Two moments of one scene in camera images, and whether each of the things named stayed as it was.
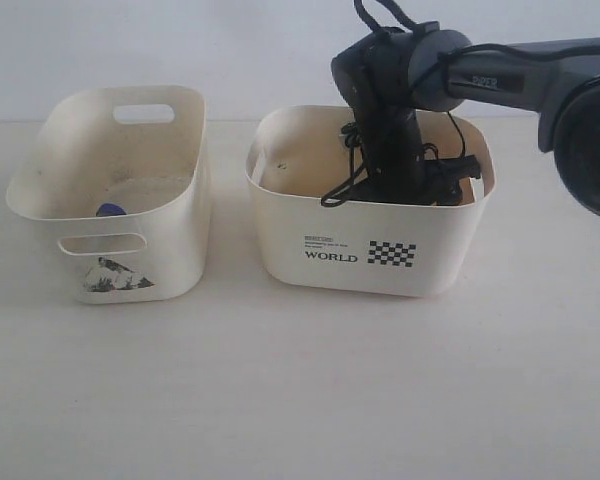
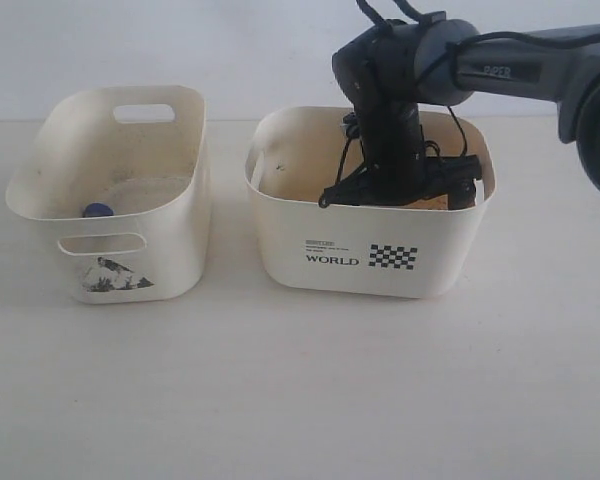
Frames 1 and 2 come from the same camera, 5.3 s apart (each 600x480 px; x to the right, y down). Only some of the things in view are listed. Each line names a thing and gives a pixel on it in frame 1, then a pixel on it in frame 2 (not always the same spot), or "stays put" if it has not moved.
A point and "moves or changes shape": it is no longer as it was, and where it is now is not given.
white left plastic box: [121, 179] stays put
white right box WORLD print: [364, 248] stays put
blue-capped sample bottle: [108, 209] moves or changes shape
